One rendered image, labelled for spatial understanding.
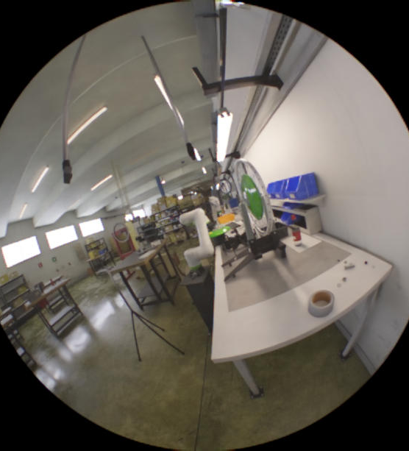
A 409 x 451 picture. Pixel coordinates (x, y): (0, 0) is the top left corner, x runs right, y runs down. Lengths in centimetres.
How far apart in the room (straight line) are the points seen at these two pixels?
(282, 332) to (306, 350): 100
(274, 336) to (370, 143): 92
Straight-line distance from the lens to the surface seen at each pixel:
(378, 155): 86
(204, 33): 228
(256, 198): 85
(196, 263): 143
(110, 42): 242
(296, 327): 62
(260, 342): 60
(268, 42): 111
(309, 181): 119
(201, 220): 148
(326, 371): 153
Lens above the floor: 143
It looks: 8 degrees down
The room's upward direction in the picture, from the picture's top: 20 degrees counter-clockwise
